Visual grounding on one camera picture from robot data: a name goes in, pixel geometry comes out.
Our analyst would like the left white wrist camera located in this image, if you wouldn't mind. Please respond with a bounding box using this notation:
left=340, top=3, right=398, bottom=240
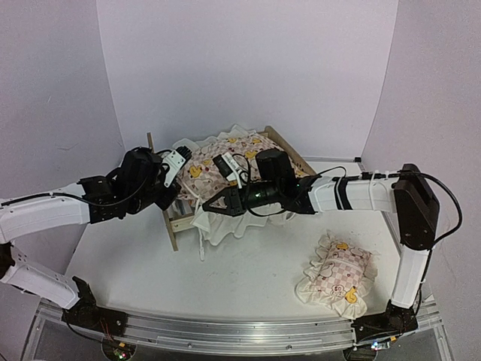
left=162, top=146, right=192, bottom=188

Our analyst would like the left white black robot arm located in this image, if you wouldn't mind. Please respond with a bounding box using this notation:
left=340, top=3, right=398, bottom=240
left=1, top=147, right=192, bottom=336

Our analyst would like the duck print ruffled pillow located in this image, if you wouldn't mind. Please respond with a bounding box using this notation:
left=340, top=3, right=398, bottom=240
left=295, top=232, right=378, bottom=320

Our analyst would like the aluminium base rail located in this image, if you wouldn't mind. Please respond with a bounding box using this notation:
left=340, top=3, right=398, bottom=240
left=22, top=296, right=453, bottom=360

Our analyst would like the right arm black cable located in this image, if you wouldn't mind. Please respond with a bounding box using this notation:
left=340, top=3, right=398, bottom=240
left=240, top=156, right=463, bottom=256

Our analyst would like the duck print ruffled bed cover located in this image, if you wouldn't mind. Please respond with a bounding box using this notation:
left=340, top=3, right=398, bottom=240
left=165, top=125, right=313, bottom=261

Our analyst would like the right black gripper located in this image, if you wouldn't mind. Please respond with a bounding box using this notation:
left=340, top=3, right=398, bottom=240
left=201, top=180, right=280, bottom=218

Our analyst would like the wooden pet bed frame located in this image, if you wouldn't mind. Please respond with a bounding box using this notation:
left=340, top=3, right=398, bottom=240
left=162, top=125, right=315, bottom=251

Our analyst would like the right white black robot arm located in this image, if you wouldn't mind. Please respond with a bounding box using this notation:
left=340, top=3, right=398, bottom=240
left=202, top=148, right=440, bottom=344

